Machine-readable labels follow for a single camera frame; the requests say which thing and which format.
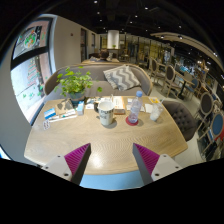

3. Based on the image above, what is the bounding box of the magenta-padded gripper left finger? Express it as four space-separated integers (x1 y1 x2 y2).
42 142 92 186

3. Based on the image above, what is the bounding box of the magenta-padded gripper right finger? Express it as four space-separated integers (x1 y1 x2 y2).
131 142 184 187

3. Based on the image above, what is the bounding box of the clear blue-capped water bottle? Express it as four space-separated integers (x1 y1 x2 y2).
127 90 144 125

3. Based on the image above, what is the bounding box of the flat round red coaster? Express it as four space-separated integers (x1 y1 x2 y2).
125 115 140 127

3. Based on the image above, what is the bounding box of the long white box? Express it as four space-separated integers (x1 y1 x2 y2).
48 109 78 124

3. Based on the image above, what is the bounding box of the small light blue box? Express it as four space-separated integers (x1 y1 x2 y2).
76 100 86 117

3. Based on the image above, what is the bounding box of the blue white small pack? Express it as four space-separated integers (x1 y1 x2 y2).
43 107 57 120

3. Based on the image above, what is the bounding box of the dark tufted armchair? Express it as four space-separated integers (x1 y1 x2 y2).
161 99 198 143

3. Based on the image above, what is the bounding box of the white printed mug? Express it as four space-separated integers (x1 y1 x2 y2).
94 99 116 127

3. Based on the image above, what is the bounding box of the brown cardboard card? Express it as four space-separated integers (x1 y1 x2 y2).
54 99 75 116

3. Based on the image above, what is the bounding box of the yellow white card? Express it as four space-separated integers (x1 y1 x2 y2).
148 96 161 105

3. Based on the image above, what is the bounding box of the white-topped brown box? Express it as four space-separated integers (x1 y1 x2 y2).
111 95 127 115

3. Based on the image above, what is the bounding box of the green potted plant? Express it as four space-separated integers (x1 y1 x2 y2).
53 66 104 108

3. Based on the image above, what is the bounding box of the group of dining chairs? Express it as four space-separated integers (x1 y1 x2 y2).
146 56 224 158

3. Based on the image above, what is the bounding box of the grey white chevron cushion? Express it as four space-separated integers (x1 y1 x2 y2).
102 64 142 92

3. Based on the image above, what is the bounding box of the grey curved sofa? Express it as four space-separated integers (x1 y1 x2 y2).
43 63 154 103

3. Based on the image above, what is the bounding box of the window with festive decals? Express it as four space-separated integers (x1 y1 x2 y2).
9 18 56 124

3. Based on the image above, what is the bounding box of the person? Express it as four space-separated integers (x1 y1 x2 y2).
98 49 111 63

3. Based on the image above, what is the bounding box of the group of ceiling spotlights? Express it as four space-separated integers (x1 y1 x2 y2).
93 0 188 39

